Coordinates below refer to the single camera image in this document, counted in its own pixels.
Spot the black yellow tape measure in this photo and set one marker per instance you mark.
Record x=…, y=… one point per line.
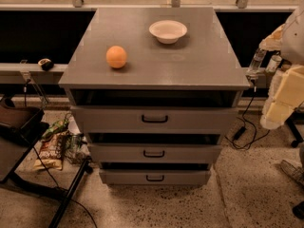
x=46, y=64

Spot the orange fruit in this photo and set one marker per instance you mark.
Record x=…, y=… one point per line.
x=116, y=57

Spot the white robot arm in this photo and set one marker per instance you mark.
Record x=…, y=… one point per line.
x=286, y=91

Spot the grey drawer cabinet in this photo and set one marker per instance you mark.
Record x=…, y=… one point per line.
x=199, y=70

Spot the grey drawer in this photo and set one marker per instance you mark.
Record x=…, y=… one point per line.
x=155, y=153
x=144, y=119
x=145, y=177

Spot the green snack bag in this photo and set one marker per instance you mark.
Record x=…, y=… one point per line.
x=57, y=127

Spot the grey top drawer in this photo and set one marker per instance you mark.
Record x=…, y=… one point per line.
x=144, y=119

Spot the grey sneaker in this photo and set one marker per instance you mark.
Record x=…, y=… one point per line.
x=293, y=171

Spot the grey bottom drawer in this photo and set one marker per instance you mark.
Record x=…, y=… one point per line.
x=145, y=177

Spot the snack chip bag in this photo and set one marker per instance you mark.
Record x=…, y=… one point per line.
x=51, y=152

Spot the white bowl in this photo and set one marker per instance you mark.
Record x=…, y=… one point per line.
x=168, y=31

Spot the clear plastic water bottle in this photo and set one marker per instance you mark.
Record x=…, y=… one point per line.
x=256, y=62

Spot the black stand with tray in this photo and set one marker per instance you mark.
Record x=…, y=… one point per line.
x=21, y=128

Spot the small labelled bottle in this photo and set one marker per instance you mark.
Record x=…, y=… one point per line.
x=273, y=64

